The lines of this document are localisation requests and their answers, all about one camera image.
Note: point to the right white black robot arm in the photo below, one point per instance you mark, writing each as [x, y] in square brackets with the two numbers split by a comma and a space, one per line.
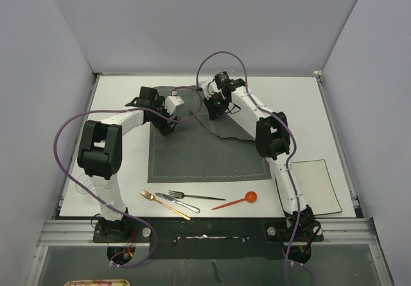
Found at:
[273, 139]

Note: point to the silver table knife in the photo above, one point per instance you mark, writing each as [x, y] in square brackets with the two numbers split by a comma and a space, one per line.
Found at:
[176, 201]

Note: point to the dark handled silver fork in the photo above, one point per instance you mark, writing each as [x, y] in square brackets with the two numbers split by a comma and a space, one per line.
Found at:
[181, 195]

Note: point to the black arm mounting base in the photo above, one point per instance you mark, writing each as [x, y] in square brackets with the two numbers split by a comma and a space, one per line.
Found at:
[218, 239]

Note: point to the dark grey cloth placemat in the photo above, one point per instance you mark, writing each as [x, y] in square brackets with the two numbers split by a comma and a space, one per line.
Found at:
[201, 150]

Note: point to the gold fork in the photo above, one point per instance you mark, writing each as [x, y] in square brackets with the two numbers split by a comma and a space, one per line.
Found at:
[151, 197]

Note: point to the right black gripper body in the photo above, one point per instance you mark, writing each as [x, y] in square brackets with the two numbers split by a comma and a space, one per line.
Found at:
[218, 106]

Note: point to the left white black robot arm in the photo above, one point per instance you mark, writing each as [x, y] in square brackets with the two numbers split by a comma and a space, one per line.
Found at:
[101, 146]

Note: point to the floral tray edge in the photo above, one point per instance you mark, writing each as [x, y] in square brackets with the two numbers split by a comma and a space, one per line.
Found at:
[103, 282]

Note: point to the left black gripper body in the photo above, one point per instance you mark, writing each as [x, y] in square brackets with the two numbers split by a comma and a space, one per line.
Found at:
[160, 123]

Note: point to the orange plastic spoon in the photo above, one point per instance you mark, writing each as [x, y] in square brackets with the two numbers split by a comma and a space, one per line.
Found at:
[250, 197]

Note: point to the white square plate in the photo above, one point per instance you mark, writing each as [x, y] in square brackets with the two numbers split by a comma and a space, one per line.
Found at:
[316, 186]

